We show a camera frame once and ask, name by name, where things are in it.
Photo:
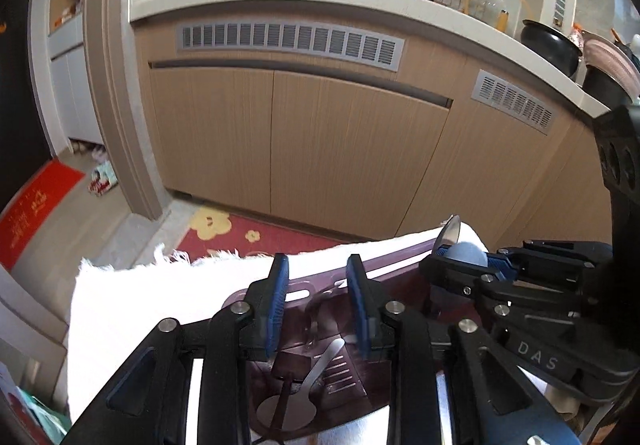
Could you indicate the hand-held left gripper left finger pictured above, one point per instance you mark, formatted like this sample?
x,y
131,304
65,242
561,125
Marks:
x,y
277,305

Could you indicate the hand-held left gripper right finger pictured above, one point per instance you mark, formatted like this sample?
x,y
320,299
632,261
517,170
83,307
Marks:
x,y
357,305

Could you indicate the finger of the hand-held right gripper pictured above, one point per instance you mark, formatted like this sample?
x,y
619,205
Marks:
x,y
515,292
555,257

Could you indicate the purple plastic utensil bin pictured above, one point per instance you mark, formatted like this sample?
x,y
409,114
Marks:
x,y
330,325

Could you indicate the blue-grey plastic spoon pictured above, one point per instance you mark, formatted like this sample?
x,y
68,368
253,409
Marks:
x,y
467,254

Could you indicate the small metal spoon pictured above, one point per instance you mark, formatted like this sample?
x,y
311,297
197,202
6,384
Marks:
x,y
450,230

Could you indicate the large metal spoon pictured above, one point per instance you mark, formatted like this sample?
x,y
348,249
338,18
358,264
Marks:
x,y
295,400

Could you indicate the red floral floor rug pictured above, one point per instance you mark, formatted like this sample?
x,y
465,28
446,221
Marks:
x,y
250,237

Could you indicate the white textured table cloth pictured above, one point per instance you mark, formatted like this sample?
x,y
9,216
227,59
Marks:
x,y
150,315

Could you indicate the short grey vent grille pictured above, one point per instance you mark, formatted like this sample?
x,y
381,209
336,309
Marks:
x,y
515,100

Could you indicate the beige kitchen counter cabinet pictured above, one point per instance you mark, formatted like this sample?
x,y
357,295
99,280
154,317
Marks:
x,y
325,125

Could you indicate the black cooking pot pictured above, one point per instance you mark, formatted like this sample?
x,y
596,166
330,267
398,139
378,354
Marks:
x,y
550,45

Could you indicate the patterned slippers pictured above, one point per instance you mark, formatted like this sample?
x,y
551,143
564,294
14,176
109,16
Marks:
x,y
102,177

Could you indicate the yellow-rimmed glass lid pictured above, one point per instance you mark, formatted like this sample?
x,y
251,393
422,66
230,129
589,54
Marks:
x,y
495,7

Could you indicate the red doormat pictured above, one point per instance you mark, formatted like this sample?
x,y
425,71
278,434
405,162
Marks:
x,y
35,210

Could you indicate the long grey vent grille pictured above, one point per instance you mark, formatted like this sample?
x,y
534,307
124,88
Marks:
x,y
292,40

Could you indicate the white shoe cabinet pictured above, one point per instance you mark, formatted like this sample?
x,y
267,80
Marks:
x,y
67,50

